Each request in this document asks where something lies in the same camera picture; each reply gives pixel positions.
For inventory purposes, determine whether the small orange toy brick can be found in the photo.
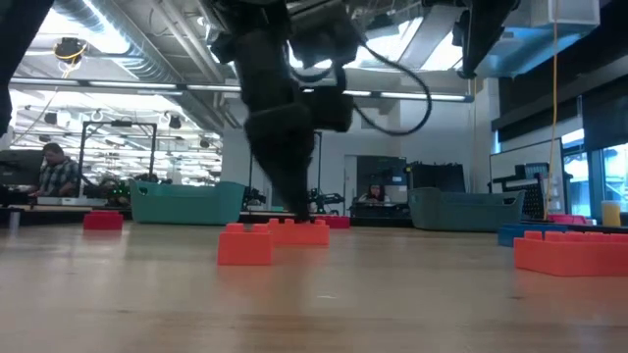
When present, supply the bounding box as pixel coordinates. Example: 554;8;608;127
216;223;274;268

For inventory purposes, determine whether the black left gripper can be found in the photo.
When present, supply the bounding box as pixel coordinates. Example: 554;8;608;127
242;90;316;223

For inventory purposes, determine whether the whiteboard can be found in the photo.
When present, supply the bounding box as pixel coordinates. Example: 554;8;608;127
489;137;565;215

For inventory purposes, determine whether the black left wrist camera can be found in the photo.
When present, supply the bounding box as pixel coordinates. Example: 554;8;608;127
301;91;355;134

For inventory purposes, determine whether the white tray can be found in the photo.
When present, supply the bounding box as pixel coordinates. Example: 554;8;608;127
36;196;109;207

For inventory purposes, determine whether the person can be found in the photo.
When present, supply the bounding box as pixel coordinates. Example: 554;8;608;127
27;141;80;198
357;181;393;204

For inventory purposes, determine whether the red toy brick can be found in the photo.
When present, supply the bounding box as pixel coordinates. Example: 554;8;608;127
81;210;125;232
318;215;351;230

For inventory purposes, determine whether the black aluminium frame rail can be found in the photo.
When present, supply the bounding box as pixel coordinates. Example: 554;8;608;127
0;209;132;228
238;211;414;228
522;223;628;234

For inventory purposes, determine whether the teal plastic bin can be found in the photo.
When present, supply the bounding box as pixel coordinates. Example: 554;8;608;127
128;179;246;227

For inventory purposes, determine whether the long orange toy brick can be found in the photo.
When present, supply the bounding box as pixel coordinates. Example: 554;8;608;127
267;218;331;246

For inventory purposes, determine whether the yellow cup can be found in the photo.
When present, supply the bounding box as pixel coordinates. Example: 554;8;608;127
601;199;622;228

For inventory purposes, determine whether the grey-blue plastic bin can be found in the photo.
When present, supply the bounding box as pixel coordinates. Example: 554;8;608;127
407;185;526;232

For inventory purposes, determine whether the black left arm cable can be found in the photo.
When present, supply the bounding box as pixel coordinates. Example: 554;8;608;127
351;41;435;138

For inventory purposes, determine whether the blue toy brick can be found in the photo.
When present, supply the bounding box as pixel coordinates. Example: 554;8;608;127
497;223;573;248

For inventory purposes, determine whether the pink toy brick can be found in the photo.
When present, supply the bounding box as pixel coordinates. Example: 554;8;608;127
547;213;593;227

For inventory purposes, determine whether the black computer monitor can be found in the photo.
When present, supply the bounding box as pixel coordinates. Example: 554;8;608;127
0;149;48;193

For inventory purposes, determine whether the black pegboard rack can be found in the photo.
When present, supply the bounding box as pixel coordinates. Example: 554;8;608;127
488;162;554;221

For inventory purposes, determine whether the yellow ceiling cable reel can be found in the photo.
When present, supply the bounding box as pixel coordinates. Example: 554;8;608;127
53;36;89;65

